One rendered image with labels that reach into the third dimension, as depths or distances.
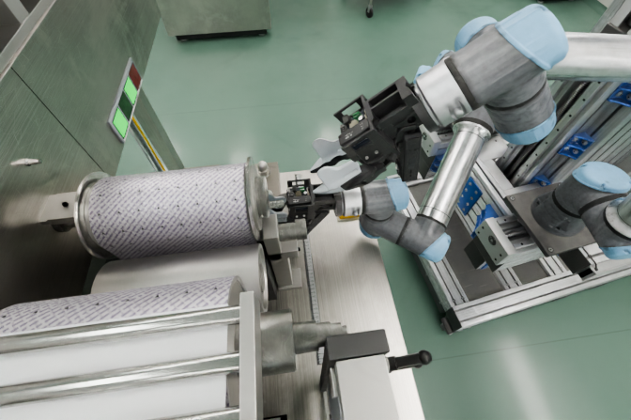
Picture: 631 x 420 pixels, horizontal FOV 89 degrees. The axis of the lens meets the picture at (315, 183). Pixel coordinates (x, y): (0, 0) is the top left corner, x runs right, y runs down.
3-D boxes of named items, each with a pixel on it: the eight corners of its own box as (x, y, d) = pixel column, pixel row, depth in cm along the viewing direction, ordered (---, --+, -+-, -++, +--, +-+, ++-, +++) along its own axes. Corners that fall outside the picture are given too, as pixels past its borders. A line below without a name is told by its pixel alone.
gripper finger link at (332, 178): (294, 179, 49) (339, 142, 46) (318, 194, 53) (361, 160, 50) (298, 194, 47) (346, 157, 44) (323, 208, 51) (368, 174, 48)
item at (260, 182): (264, 166, 57) (269, 197, 62) (253, 168, 57) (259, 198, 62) (264, 194, 52) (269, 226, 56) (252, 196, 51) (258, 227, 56)
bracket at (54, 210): (82, 221, 51) (74, 215, 50) (43, 225, 51) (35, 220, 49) (90, 195, 54) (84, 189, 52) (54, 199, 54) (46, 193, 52)
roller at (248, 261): (269, 321, 57) (259, 303, 48) (121, 342, 55) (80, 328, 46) (266, 258, 64) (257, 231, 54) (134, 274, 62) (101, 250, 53)
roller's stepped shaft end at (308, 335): (348, 349, 37) (350, 344, 34) (296, 356, 36) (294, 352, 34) (343, 318, 38) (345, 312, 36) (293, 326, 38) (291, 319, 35)
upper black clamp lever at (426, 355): (434, 364, 31) (432, 363, 30) (385, 373, 33) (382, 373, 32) (429, 349, 32) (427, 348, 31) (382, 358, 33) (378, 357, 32)
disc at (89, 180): (116, 272, 56) (64, 231, 44) (114, 272, 56) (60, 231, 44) (134, 202, 65) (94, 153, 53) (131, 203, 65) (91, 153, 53)
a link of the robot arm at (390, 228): (391, 252, 82) (400, 232, 73) (352, 232, 85) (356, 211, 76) (402, 228, 86) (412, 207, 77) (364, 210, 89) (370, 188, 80)
